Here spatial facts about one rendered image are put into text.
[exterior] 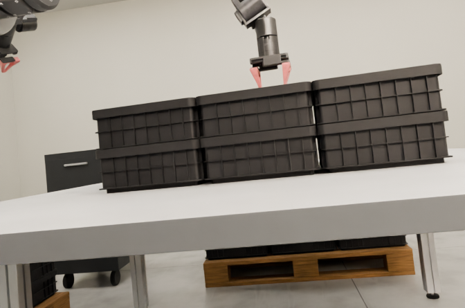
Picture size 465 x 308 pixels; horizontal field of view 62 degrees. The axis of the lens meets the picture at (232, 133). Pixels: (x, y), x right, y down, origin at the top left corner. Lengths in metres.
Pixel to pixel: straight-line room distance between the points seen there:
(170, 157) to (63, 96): 4.25
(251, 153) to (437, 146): 0.44
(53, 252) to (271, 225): 0.27
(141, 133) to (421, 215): 0.77
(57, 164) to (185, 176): 1.87
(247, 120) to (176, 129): 0.19
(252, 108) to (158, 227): 0.56
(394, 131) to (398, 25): 3.88
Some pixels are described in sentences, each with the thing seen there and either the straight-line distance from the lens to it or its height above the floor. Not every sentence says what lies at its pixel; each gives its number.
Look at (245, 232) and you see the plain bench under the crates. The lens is 0.47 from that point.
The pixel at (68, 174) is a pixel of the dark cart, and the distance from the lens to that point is 2.79.
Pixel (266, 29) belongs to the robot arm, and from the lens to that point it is 1.07.
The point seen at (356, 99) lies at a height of 0.87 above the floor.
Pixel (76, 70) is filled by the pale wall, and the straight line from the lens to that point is 5.20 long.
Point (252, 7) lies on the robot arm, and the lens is 1.10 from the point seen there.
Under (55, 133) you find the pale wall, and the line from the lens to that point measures 5.25.
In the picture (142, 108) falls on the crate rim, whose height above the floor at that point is 0.92.
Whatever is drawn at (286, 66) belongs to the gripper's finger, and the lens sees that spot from 1.04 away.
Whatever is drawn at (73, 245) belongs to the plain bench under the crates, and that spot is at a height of 0.68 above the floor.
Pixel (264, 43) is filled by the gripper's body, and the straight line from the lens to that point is 1.06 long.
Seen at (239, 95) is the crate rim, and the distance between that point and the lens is 0.99.
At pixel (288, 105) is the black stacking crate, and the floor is 0.88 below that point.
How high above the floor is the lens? 0.77
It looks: 3 degrees up
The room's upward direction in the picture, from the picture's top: 6 degrees counter-clockwise
